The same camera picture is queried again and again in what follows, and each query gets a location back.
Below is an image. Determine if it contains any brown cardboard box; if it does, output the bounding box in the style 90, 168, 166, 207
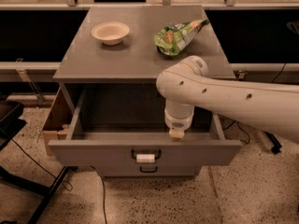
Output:
42, 90, 72, 156

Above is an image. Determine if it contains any black floor cable left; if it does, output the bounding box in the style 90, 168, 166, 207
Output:
10, 138, 108, 224

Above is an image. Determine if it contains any black power adapter cable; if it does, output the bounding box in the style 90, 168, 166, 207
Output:
219, 63, 288, 147

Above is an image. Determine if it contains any green chip bag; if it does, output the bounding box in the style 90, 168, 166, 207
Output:
154, 19, 209, 57

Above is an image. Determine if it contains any grey top drawer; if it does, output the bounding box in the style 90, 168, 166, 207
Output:
50, 87, 241, 167

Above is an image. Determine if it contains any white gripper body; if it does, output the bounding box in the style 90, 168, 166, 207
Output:
164, 109, 193, 131

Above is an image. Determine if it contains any grey drawer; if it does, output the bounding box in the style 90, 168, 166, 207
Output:
50, 87, 241, 167
95, 165, 201, 177

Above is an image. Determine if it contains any white paper bowl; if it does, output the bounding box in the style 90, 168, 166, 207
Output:
92, 21, 130, 46

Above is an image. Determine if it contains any black stand leg right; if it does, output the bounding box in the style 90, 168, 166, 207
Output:
265, 132, 282, 154

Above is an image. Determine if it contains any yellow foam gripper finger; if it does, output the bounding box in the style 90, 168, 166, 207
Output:
169, 129, 185, 139

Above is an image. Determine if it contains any grey drawer cabinet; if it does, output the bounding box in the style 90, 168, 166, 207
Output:
52, 5, 236, 178

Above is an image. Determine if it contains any black stand frame left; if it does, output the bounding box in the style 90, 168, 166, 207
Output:
0, 107, 77, 224

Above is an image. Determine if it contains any grey bottom drawer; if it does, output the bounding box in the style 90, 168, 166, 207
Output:
95, 165, 201, 177

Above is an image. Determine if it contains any metal railing frame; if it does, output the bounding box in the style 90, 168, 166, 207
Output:
0, 0, 299, 105

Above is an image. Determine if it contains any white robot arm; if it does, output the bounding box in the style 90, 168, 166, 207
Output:
156, 56, 299, 143

